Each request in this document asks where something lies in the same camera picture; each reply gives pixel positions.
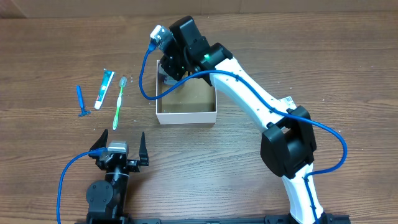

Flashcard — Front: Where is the white cardboard box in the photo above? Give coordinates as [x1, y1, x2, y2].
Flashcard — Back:
[155, 78, 218, 124]

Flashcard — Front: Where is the green toothbrush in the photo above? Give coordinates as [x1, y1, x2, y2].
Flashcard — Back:
[113, 76, 127, 131]

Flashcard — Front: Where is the toothpaste tube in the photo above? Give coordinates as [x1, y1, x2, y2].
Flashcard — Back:
[94, 69, 114, 110]

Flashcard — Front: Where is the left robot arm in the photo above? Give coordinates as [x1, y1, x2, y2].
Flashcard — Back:
[86, 129, 149, 223]

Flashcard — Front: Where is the right blue cable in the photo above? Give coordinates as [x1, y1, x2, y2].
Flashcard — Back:
[138, 42, 348, 224]

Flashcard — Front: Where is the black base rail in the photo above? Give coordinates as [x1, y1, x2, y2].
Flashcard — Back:
[74, 213, 351, 224]

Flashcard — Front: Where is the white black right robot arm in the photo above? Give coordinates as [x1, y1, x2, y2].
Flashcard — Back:
[150, 16, 326, 223]

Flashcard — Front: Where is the blue cable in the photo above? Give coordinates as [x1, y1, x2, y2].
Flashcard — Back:
[56, 147, 108, 224]
[138, 42, 348, 224]

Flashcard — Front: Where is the blue disposable razor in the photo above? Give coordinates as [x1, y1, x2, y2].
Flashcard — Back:
[76, 85, 91, 117]

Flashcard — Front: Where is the green white soap box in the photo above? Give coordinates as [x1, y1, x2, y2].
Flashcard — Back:
[279, 96, 294, 105]

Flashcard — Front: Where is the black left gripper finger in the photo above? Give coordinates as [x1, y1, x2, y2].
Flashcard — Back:
[139, 132, 149, 166]
[89, 129, 109, 158]

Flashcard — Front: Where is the left blue cable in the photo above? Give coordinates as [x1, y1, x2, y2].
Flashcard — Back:
[56, 147, 108, 224]

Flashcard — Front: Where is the clear soap bottle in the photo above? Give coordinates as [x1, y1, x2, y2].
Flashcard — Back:
[157, 64, 177, 86]

